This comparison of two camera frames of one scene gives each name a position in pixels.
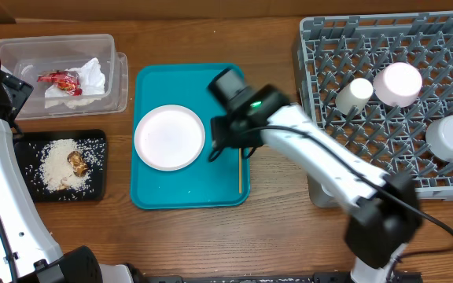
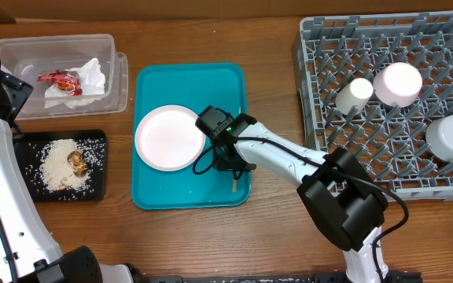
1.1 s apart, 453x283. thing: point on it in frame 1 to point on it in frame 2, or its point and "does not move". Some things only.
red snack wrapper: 67,80 does not move
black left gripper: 23,89 does not move
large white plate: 170,138 does not move
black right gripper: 219,134 to 228,162
